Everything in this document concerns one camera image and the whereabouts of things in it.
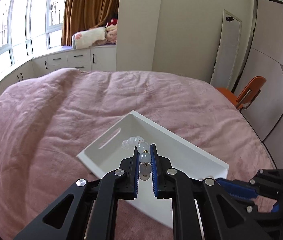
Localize white window cabinets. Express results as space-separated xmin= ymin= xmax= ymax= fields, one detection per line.
xmin=0 ymin=45 xmax=116 ymax=95

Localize white plastic storage bin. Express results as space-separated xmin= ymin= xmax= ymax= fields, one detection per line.
xmin=78 ymin=111 xmax=228 ymax=236

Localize brown curtain right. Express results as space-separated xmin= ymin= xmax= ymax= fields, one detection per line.
xmin=61 ymin=0 xmax=119 ymax=46

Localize pink bed blanket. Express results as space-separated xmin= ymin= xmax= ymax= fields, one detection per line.
xmin=0 ymin=68 xmax=273 ymax=239

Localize white bead bracelet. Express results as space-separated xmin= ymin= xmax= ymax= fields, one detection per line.
xmin=121 ymin=135 xmax=153 ymax=181

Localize window with white frame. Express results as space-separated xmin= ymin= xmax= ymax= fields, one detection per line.
xmin=0 ymin=0 xmax=65 ymax=73

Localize orange chair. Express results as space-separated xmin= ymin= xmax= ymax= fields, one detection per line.
xmin=217 ymin=76 xmax=267 ymax=111

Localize pink plush toy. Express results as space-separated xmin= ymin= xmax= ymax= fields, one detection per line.
xmin=105 ymin=18 xmax=118 ymax=44

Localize leaning white panel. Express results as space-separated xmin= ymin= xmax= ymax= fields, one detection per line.
xmin=210 ymin=10 xmax=242 ymax=88

